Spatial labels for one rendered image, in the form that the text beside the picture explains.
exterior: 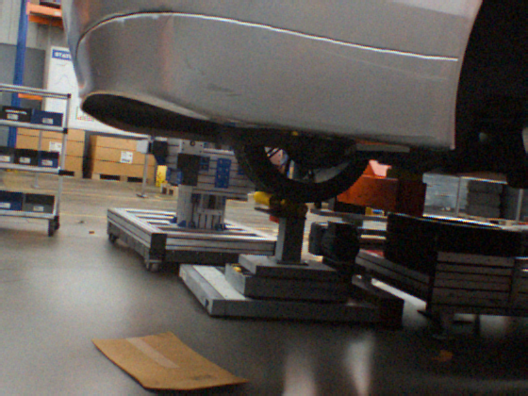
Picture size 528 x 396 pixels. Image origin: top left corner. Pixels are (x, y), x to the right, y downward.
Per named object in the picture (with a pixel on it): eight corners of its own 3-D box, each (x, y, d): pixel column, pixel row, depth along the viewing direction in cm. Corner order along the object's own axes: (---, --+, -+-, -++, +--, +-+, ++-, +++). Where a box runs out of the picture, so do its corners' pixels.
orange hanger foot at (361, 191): (392, 213, 306) (402, 140, 304) (346, 203, 356) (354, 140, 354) (423, 216, 311) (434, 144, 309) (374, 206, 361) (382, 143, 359)
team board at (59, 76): (34, 189, 846) (49, 37, 835) (31, 186, 891) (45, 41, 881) (148, 199, 908) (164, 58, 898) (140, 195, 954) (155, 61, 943)
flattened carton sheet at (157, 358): (163, 402, 178) (163, 390, 178) (91, 343, 223) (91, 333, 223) (253, 390, 196) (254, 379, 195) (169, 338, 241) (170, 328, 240)
